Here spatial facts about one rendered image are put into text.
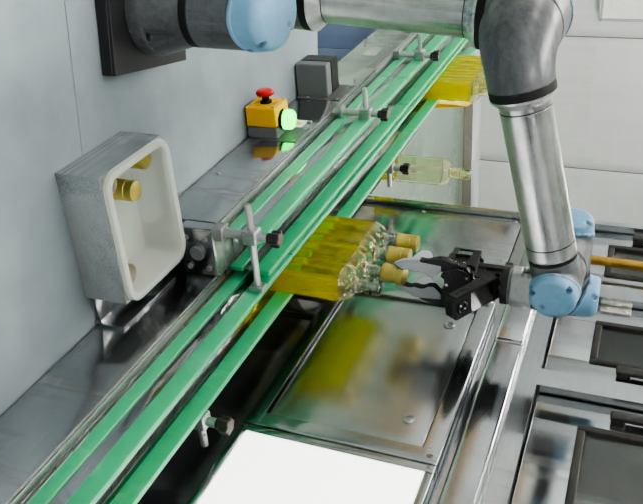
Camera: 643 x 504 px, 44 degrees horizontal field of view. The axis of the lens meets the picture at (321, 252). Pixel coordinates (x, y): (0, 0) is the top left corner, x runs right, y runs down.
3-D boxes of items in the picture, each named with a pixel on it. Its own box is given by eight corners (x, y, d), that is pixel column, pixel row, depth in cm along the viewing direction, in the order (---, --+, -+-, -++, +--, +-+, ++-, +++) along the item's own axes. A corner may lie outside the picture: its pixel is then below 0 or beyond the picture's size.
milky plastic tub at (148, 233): (87, 299, 129) (133, 307, 126) (55, 172, 118) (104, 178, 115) (146, 247, 143) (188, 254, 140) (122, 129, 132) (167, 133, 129)
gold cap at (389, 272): (379, 283, 152) (400, 289, 150) (379, 267, 150) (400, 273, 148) (388, 275, 155) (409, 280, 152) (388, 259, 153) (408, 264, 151)
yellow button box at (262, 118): (246, 137, 175) (277, 140, 172) (242, 104, 171) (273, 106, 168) (260, 125, 180) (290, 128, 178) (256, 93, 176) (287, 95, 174)
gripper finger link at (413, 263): (401, 252, 155) (447, 265, 152) (392, 267, 150) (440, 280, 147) (403, 238, 153) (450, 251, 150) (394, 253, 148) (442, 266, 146)
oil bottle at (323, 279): (249, 288, 156) (353, 305, 148) (246, 263, 153) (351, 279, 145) (261, 274, 160) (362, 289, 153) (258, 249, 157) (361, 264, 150)
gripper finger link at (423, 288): (404, 282, 158) (450, 283, 154) (395, 298, 153) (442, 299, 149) (401, 269, 156) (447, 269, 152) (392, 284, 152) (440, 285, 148)
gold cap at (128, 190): (104, 183, 127) (127, 186, 125) (117, 173, 130) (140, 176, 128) (109, 203, 129) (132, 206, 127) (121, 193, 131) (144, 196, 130)
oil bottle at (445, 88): (408, 98, 243) (502, 104, 233) (408, 80, 240) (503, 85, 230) (413, 92, 248) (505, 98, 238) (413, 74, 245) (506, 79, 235)
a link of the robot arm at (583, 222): (591, 239, 127) (584, 297, 132) (599, 207, 136) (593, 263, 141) (540, 232, 130) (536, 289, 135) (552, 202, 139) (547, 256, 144)
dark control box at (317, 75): (296, 95, 196) (327, 97, 193) (293, 63, 192) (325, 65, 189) (308, 84, 203) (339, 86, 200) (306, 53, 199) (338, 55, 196)
